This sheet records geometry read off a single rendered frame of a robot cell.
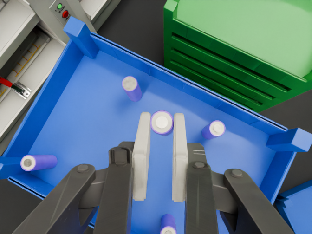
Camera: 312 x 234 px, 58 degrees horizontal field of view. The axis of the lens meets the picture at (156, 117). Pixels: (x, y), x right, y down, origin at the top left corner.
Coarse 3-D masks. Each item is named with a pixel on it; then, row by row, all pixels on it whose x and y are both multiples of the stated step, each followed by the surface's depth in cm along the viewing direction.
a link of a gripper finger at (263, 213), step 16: (224, 176) 14; (240, 176) 14; (240, 192) 13; (256, 192) 13; (240, 208) 12; (256, 208) 12; (272, 208) 12; (240, 224) 12; (256, 224) 11; (272, 224) 11
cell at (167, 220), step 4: (164, 216) 35; (168, 216) 35; (172, 216) 35; (164, 220) 33; (168, 220) 33; (172, 220) 33; (164, 224) 31; (168, 224) 31; (172, 224) 31; (160, 228) 32; (164, 228) 30; (168, 228) 30; (172, 228) 30; (160, 232) 30; (164, 232) 30; (168, 232) 30; (172, 232) 30; (176, 232) 30
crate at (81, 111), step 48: (96, 48) 38; (48, 96) 36; (96, 96) 39; (144, 96) 38; (192, 96) 38; (48, 144) 38; (96, 144) 38; (240, 144) 37; (288, 144) 30; (48, 192) 34
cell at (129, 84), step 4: (128, 76) 32; (124, 80) 32; (128, 80) 32; (132, 80) 32; (136, 80) 32; (124, 84) 32; (128, 84) 32; (132, 84) 32; (136, 84) 32; (124, 88) 32; (128, 88) 32; (132, 88) 32; (136, 88) 32; (128, 92) 33; (132, 92) 33; (136, 92) 34; (140, 92) 36; (128, 96) 36; (132, 96) 35; (136, 96) 35; (140, 96) 37; (132, 100) 38; (136, 100) 38
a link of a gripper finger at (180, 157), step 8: (176, 120) 20; (184, 120) 20; (176, 128) 19; (184, 128) 19; (176, 136) 17; (184, 136) 18; (176, 144) 16; (184, 144) 16; (176, 152) 15; (184, 152) 15; (176, 160) 15; (184, 160) 15; (176, 168) 15; (184, 168) 15; (176, 176) 15; (184, 176) 15; (176, 184) 16; (184, 184) 16; (176, 192) 16; (184, 192) 16; (176, 200) 16; (184, 200) 16
